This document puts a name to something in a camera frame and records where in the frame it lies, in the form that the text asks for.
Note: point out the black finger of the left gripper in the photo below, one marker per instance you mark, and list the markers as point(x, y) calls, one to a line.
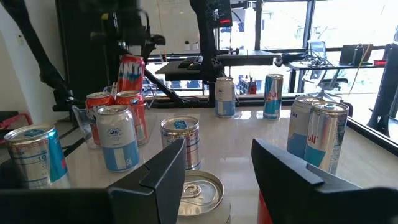
point(147, 53)
point(120, 54)

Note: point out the black computer mouse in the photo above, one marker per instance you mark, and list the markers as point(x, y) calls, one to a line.
point(197, 66)

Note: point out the black standing desk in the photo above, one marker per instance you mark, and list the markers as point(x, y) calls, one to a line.
point(264, 58)

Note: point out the silver blue Red Bull can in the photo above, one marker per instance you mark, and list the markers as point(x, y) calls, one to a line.
point(273, 99)
point(326, 140)
point(191, 146)
point(31, 158)

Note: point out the black laptop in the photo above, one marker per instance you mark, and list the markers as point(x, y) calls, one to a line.
point(348, 54)

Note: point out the grey office chair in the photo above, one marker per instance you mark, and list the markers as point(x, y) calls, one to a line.
point(326, 82)

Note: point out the black window frame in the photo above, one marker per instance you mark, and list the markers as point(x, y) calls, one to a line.
point(258, 25)

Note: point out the black keyboard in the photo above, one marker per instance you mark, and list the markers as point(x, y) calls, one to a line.
point(186, 61)

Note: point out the pink rolling stool cart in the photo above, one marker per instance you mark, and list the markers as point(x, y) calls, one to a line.
point(15, 119)

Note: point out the clear plastic bin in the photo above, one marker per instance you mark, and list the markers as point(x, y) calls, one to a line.
point(81, 130)

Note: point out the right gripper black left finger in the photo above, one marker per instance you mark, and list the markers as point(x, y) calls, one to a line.
point(155, 193)

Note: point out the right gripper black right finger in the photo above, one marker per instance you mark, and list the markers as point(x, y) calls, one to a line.
point(295, 193)

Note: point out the black computer monitor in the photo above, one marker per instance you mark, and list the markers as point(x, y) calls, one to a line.
point(222, 12)

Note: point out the black partition panel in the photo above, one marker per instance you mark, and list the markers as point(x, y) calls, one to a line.
point(81, 62)

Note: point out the whiteboard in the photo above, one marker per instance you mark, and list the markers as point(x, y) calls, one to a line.
point(174, 25)

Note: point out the silver laptop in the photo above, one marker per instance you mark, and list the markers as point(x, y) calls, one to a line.
point(317, 49)

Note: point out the black office desk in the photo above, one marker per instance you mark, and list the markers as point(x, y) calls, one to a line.
point(342, 66)

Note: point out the small red box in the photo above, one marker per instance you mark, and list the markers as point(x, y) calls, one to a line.
point(379, 62)

